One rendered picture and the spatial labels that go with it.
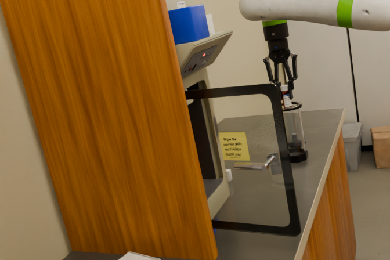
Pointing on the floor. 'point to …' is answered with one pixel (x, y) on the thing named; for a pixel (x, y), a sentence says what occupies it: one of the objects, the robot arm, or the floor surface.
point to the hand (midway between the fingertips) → (285, 90)
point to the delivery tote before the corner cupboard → (352, 144)
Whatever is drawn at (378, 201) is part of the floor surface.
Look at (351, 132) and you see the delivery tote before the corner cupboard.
